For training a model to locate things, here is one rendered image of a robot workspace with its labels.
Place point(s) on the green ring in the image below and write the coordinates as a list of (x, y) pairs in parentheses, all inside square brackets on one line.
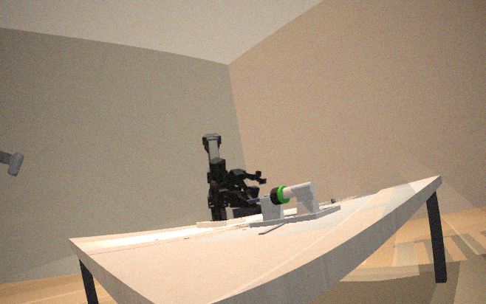
[(279, 194)]

